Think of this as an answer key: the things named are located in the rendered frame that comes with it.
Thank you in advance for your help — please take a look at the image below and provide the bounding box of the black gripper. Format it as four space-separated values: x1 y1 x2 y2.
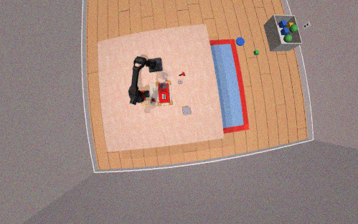
139 90 150 98

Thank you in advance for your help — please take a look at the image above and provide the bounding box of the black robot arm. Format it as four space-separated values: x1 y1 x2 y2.
128 56 156 105

